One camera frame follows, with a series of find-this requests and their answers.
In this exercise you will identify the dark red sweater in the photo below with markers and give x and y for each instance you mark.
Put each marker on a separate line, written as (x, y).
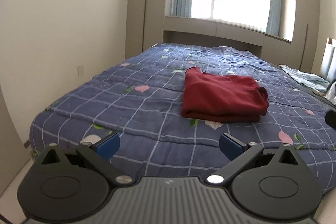
(223, 99)

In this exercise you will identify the right beige wardrobe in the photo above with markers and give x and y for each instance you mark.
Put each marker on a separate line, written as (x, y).
(303, 46)

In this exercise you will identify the beige window bench cabinet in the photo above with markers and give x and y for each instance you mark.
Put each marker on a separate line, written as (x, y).
(208, 33)

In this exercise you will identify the light blue folded cloth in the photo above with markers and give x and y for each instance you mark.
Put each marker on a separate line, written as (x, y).
(307, 79)

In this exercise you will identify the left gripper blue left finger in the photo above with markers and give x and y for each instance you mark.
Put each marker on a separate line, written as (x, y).
(98, 154)

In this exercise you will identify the blue plaid quilt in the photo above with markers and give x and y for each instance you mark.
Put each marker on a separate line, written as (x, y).
(141, 100)

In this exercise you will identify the wall socket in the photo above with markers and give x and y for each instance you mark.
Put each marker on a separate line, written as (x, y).
(80, 70)

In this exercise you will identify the left beige wardrobe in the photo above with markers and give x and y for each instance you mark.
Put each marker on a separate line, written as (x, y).
(147, 3)

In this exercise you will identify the padded grey wooden headboard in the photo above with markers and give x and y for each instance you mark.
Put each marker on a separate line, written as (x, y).
(328, 65)

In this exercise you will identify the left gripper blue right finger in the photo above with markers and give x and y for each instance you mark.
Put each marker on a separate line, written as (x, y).
(242, 157)

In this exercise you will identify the beige wardrobe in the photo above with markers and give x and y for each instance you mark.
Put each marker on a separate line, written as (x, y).
(147, 3)
(303, 46)

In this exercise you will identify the grey padded jacket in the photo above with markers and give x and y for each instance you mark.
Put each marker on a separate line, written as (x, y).
(330, 94)

